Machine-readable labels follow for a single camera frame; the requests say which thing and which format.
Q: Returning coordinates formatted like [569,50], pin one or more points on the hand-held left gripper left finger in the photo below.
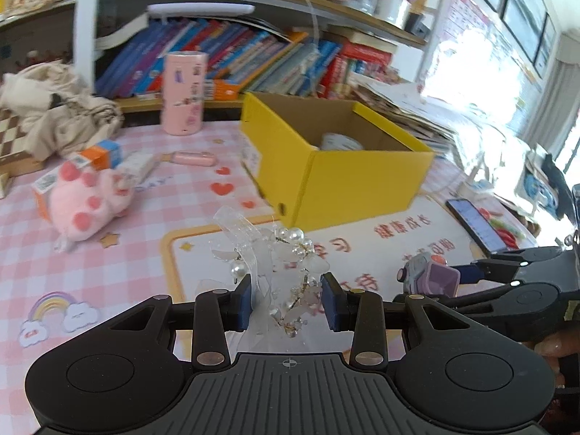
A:
[242,303]

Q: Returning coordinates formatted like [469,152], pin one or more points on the pink pen-shaped device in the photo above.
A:
[192,158]

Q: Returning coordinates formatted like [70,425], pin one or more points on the purple toy camera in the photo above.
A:
[435,278]

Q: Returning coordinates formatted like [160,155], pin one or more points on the pink sticker-covered cylinder tin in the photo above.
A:
[183,95]

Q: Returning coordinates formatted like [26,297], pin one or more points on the row of colourful books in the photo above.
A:
[253,54]

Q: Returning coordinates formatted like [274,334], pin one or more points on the yellow cardboard box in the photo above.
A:
[353,181]

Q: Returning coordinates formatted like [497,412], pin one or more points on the stack of papers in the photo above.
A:
[408,108]

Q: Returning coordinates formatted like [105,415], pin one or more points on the pearl bead hair accessory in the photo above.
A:
[290,244]

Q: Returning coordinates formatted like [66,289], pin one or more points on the white curtain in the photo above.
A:
[553,108]

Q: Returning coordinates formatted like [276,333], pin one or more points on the wooden chessboard case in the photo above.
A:
[11,140]

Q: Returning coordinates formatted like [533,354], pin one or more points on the small white carton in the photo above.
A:
[136,167]

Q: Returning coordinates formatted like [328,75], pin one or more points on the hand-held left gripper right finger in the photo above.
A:
[330,303]

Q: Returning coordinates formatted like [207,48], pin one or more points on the pink plush paw toy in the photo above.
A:
[86,204]

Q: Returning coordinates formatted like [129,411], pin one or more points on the white bookshelf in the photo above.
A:
[86,22]

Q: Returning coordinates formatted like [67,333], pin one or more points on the white printed desk mat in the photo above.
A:
[195,272]

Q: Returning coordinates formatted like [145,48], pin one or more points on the pink-bordered wall poster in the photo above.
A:
[466,18]

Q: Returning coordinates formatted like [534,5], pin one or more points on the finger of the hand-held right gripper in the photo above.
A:
[507,265]
[530,299]

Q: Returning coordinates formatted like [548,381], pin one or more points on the person's right hand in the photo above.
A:
[550,348]

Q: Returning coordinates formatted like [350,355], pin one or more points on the beige cloth bag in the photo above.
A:
[59,108]

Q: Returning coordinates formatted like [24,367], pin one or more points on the pale label paper roll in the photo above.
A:
[340,141]

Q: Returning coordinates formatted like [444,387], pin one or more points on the smartphone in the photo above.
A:
[475,224]

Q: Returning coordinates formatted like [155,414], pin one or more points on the small black box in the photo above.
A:
[417,22]

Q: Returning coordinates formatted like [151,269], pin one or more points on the white desk lamp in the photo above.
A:
[204,10]

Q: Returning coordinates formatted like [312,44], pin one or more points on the small orange and blue carton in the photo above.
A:
[102,154]

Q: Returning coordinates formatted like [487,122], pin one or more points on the orange and white carton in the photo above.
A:
[41,188]

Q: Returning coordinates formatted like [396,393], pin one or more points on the orange card box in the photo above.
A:
[224,90]

